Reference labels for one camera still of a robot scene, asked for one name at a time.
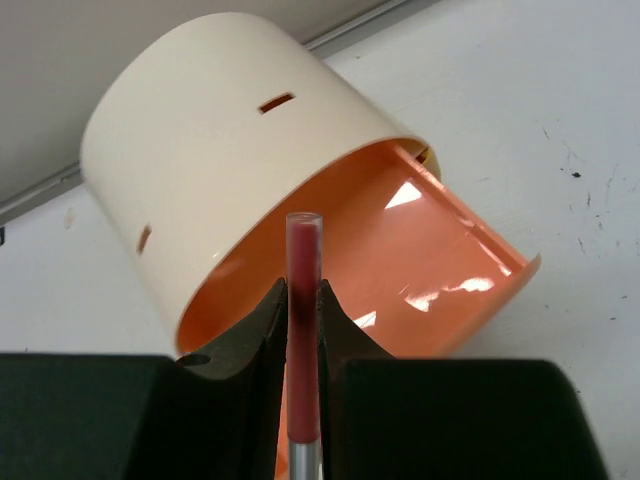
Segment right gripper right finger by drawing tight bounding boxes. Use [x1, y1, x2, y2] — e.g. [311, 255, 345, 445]
[317, 282, 608, 479]

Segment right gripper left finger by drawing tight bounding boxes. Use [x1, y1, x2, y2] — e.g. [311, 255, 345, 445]
[1, 280, 287, 479]

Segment orange top drawer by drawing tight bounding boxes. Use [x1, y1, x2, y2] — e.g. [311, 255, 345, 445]
[176, 141, 540, 357]

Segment red lip gloss tube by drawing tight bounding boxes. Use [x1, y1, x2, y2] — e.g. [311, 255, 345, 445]
[286, 212, 323, 479]

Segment cream round drawer cabinet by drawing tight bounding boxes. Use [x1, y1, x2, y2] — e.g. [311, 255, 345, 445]
[80, 12, 440, 352]

